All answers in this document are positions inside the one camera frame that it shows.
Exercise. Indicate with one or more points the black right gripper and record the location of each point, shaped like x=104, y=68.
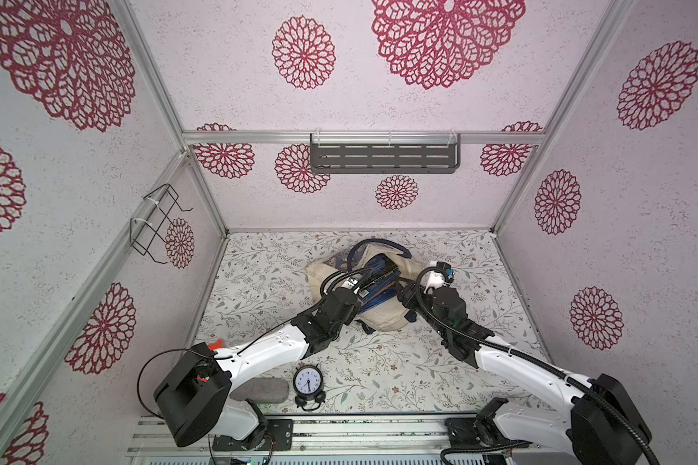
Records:
x=418, y=294

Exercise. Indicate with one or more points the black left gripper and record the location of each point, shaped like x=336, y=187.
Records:
x=352, y=315

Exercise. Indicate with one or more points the beige canvas tote bag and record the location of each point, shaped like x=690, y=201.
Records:
x=330, y=273

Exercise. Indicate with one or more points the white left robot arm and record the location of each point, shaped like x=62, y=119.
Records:
x=194, y=399

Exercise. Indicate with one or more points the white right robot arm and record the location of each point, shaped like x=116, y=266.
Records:
x=592, y=419

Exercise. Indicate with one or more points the blue books in bag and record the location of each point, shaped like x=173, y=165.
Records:
x=380, y=285

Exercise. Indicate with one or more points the black analog alarm clock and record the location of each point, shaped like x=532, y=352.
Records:
x=308, y=384

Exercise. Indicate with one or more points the grey sponge block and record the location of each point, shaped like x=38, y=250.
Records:
x=262, y=391

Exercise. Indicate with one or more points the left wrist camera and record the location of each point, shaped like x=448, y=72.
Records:
x=353, y=283

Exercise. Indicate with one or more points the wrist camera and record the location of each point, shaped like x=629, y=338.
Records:
x=440, y=275
x=353, y=283

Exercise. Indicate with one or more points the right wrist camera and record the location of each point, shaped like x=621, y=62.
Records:
x=440, y=275

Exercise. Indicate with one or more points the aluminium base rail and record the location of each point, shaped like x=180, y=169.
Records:
x=342, y=435

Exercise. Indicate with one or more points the grey metal wall shelf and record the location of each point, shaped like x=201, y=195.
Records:
x=383, y=158

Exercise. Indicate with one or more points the black wire wall rack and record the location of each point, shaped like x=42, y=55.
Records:
x=163, y=235

